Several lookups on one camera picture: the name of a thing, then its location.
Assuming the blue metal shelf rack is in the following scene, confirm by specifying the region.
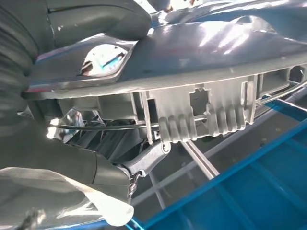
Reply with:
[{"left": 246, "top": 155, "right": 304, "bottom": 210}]
[{"left": 125, "top": 85, "right": 307, "bottom": 230}]

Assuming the grey ceiling rail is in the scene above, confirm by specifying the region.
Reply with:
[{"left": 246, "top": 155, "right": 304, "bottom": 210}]
[{"left": 179, "top": 139, "right": 220, "bottom": 181}]

